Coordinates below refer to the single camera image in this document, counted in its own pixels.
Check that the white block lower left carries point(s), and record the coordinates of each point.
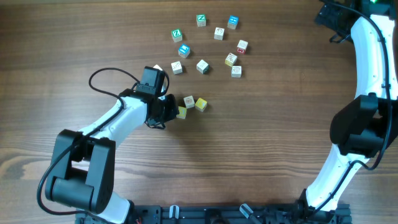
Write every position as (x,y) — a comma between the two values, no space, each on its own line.
(177,67)

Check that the yellow sided picture block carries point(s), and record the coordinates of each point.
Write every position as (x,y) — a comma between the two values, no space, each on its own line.
(231,59)

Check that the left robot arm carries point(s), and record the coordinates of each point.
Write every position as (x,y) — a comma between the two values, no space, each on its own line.
(81,172)

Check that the white block lower right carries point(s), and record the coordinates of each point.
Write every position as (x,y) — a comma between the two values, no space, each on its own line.
(236,71)

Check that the white teal block centre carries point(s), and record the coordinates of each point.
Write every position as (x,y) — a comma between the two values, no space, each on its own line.
(202,66)

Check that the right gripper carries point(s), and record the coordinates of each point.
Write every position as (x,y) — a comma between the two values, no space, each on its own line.
(325,17)

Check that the red M block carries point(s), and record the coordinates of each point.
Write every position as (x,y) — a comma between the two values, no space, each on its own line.
(242,46)

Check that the green z block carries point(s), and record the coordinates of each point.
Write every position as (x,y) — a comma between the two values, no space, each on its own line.
(201,20)
(177,35)

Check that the blue block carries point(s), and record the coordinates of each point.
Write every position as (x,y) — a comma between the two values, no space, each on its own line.
(184,51)
(232,22)

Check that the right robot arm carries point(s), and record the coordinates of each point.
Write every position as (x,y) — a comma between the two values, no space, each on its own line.
(362,131)

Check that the green Z block left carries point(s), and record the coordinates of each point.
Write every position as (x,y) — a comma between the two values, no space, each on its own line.
(177,35)

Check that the white block upper middle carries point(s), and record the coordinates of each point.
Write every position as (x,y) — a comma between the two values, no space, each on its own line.
(219,33)

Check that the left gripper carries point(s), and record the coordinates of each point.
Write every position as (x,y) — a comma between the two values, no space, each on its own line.
(173,110)

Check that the green Z block top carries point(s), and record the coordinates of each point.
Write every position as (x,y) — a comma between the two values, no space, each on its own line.
(201,20)

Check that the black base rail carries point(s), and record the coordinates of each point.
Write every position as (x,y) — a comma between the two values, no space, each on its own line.
(282,213)

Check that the white green block far left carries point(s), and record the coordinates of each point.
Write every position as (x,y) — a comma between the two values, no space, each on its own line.
(158,67)

